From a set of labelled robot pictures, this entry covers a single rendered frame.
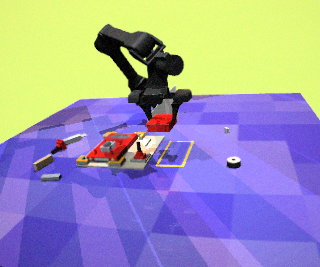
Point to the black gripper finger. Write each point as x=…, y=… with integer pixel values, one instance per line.
x=146, y=109
x=175, y=108

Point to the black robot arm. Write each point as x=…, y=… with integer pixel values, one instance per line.
x=140, y=45

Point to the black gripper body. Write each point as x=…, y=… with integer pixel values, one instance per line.
x=181, y=95

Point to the black toy tyre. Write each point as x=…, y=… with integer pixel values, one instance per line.
x=233, y=162

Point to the tan wooden block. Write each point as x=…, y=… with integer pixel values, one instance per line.
x=43, y=162

